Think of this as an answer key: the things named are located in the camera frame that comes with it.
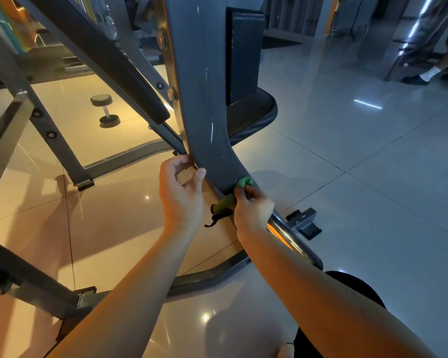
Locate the person's right hand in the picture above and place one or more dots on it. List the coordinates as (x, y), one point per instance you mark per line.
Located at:
(250, 211)

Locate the person's left hand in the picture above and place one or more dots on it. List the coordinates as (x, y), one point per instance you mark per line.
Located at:
(181, 196)

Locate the person's right forearm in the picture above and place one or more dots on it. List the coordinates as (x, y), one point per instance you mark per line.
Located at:
(328, 302)

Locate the black dumbbell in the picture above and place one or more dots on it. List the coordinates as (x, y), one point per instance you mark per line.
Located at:
(104, 109)

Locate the green cleaning cloth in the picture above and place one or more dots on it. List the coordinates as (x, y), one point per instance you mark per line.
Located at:
(239, 188)

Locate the person's left forearm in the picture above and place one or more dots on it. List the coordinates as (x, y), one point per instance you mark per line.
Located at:
(119, 302)

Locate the grey steel gym machine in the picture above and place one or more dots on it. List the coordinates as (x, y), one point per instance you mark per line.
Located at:
(198, 85)

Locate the person's black trousers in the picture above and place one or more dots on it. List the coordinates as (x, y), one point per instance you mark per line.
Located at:
(351, 287)

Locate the chrome weight storage peg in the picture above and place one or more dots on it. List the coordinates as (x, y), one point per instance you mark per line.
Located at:
(290, 238)

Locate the person's white right shoe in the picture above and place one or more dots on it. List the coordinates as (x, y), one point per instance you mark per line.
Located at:
(285, 350)

